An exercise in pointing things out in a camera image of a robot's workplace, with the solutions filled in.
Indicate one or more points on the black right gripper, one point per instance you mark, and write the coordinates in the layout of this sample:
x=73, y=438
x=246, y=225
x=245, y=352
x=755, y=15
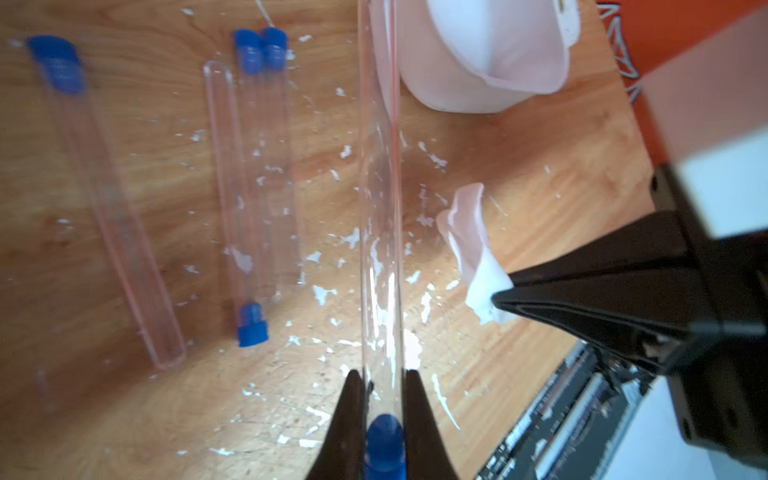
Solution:
x=636, y=294

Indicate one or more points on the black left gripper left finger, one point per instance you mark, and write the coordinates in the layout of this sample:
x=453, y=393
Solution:
x=342, y=453

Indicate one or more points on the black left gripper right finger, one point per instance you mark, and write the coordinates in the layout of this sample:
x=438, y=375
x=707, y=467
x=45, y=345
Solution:
x=426, y=456

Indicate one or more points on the white wipe tissue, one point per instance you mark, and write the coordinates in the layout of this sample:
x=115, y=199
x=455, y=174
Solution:
x=463, y=229

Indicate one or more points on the clear test tube blue cap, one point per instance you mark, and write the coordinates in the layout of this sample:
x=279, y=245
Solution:
x=380, y=202

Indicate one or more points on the inverted test tube blue cap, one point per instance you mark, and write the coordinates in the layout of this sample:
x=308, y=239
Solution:
x=240, y=215

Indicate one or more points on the test tube blue cap pair-right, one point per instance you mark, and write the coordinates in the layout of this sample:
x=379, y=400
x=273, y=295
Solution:
x=278, y=163

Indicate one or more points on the test tube blue cap pair-left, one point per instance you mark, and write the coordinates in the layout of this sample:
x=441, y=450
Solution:
x=252, y=95

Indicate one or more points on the white plastic tray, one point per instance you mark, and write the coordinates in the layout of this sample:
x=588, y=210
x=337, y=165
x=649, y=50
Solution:
x=469, y=57

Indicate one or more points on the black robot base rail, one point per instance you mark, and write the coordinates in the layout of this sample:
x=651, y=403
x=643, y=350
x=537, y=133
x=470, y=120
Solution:
x=573, y=428

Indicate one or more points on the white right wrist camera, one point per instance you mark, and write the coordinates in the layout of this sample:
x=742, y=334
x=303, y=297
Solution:
x=709, y=106

